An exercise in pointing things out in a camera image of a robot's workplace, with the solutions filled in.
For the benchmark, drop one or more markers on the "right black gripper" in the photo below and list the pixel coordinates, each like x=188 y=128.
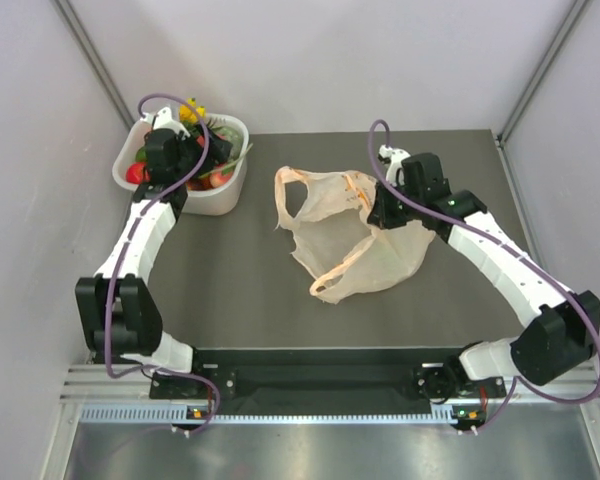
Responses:
x=380 y=215

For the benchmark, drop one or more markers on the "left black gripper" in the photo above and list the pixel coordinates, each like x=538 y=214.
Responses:
x=218 y=149

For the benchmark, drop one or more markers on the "yellow banana bunch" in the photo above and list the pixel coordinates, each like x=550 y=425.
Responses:
x=191 y=112

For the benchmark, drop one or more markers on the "translucent orange plastic bag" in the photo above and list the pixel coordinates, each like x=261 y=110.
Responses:
x=326 y=214

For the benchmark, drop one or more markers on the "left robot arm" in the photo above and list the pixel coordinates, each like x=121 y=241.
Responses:
x=119 y=316

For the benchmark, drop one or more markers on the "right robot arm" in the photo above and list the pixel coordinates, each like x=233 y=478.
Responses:
x=559 y=324

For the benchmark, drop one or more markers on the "white plastic fruit basket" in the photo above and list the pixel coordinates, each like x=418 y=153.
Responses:
x=214 y=202

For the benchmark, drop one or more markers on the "green cantaloupe melon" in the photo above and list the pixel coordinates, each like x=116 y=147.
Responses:
x=233 y=136

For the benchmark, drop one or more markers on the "pink peach with leaf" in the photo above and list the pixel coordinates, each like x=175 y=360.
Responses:
x=216 y=179

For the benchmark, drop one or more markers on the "small green lime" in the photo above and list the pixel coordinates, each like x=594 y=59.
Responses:
x=140 y=155

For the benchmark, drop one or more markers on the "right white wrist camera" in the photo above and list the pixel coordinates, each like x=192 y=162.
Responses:
x=392 y=158

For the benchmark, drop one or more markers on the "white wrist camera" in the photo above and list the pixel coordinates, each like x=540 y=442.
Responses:
x=392 y=158
x=164 y=119

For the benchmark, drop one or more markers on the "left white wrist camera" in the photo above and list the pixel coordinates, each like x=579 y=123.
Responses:
x=164 y=119

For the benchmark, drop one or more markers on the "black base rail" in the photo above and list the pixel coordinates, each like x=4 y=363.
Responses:
x=337 y=381

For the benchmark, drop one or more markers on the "aluminium frame rail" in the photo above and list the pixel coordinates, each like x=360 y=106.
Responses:
x=187 y=404

